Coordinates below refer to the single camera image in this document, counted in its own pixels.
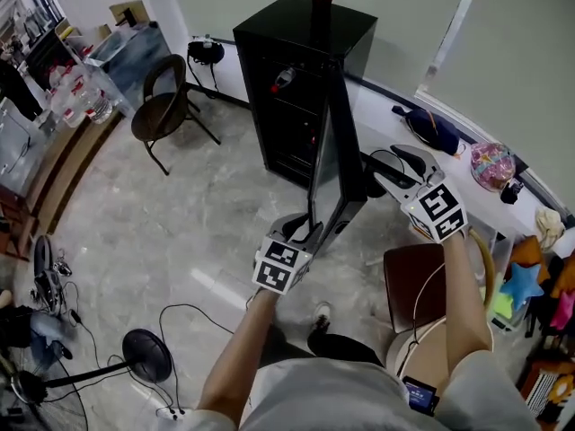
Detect clear acrylic box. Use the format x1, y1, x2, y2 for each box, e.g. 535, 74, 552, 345
0, 96, 49, 198

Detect navy cap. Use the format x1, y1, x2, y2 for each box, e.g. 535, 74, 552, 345
391, 105, 466, 159

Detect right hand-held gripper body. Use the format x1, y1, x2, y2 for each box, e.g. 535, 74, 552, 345
401, 174, 469, 244

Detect person's left forearm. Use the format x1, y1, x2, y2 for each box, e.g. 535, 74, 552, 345
197, 288, 280, 427

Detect brown seat chair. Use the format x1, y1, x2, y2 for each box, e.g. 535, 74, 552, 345
383, 242, 450, 334

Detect person's grey shirt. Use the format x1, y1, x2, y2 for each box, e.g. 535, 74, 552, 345
177, 350, 540, 431

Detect black backpack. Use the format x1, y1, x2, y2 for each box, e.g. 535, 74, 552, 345
186, 38, 226, 101

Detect orange wooden stool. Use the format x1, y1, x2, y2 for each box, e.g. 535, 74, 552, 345
516, 356, 575, 427

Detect brown wooden step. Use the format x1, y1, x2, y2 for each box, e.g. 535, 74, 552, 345
26, 110, 128, 238

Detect clear plastic storage box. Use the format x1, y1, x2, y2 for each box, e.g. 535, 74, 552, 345
466, 223, 514, 283

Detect dark wicker chair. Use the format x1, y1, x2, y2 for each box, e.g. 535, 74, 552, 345
130, 54, 223, 177

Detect orange cushion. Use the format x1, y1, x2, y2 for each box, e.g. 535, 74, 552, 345
550, 251, 575, 298
511, 235, 552, 283

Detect dark grey equipment case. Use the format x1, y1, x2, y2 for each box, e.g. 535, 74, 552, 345
24, 27, 75, 92

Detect black floor fan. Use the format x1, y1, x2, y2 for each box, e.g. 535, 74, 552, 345
0, 328, 174, 431

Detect person's right forearm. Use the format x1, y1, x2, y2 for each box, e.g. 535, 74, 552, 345
442, 234, 494, 377

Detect cluster of large water bottles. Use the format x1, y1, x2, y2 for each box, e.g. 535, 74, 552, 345
47, 58, 114, 128

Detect thin gripper cable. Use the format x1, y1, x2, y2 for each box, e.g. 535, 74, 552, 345
394, 261, 447, 376

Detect person's black trousers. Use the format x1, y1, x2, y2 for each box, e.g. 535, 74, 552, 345
258, 325, 385, 370

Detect small black device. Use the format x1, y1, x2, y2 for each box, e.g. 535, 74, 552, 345
500, 180, 525, 206

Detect cardboard box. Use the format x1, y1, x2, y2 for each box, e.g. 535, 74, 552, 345
109, 0, 151, 29

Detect cream cloth bag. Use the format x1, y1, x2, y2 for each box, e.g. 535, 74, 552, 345
535, 207, 567, 251

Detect black headset gear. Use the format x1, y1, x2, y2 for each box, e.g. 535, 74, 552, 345
31, 234, 74, 319

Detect small waist screen device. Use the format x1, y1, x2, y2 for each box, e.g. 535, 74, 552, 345
402, 374, 439, 418

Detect pink cushion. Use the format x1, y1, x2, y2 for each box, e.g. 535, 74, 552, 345
550, 292, 575, 332

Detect blue grey glass tank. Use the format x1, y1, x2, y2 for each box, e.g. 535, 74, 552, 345
84, 22, 173, 108

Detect blue star plush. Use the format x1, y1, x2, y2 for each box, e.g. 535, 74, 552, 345
499, 262, 545, 312

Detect large black panel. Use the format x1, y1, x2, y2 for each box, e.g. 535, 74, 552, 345
306, 58, 369, 259

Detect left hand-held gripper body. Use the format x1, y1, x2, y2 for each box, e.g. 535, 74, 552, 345
251, 236, 314, 295

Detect person's white black shoe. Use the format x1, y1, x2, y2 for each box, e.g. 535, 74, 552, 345
309, 301, 334, 337

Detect black floor cable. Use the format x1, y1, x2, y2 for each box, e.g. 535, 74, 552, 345
156, 302, 235, 418

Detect black mini fridge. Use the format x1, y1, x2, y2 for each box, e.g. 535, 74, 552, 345
232, 0, 378, 188

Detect green cushion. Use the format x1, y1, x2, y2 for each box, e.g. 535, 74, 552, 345
482, 285, 516, 321

